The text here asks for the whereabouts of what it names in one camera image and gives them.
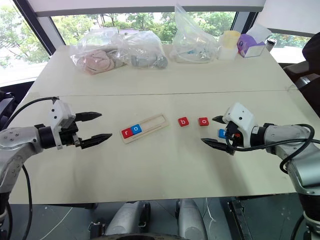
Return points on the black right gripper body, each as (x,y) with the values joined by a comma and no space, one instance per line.
(237,140)

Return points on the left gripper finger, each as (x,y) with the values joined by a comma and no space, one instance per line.
(96,140)
(88,116)

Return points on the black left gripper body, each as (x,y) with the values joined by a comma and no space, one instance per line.
(68,136)

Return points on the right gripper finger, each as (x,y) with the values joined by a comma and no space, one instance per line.
(219,119)
(216,144)

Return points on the red letter o block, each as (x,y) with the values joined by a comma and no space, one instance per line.
(203,121)

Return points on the red letter r block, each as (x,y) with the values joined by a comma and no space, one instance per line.
(126,133)

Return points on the red letter b block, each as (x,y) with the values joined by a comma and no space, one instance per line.
(183,122)

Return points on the blue letter o block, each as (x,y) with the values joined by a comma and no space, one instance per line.
(136,129)

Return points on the wooden letter tray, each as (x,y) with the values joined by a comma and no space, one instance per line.
(152,126)

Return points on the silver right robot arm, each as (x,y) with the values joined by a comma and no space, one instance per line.
(287,140)

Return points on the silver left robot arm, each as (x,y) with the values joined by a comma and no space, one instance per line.
(15,142)

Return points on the blue letter tile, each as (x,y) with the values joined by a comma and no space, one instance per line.
(221,133)

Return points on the clear bag with pink cloth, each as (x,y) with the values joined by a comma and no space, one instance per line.
(97,60)

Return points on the black chair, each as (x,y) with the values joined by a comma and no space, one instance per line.
(6,107)

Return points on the yellow white plastic cup stack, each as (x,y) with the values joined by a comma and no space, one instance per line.
(228,45)

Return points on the black table leg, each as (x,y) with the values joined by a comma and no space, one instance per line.
(235,220)

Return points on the purple tissue box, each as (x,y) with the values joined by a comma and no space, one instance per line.
(250,46)

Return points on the grey rounded shell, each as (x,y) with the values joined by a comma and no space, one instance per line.
(191,220)
(125,220)

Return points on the clear bag with tubes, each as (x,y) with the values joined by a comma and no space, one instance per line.
(192,42)

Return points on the clear bag with grey objects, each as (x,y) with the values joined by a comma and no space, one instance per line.
(147,55)

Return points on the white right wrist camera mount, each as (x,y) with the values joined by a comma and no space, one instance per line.
(240,115)

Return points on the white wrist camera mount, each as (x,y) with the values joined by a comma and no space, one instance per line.
(60,112)
(240,115)

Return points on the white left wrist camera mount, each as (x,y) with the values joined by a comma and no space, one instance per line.
(60,112)

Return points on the small black bracket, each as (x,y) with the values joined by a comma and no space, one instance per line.
(96,228)

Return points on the grey window frame post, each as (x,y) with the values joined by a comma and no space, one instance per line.
(245,22)

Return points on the black window frame post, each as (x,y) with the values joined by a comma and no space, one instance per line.
(35,27)

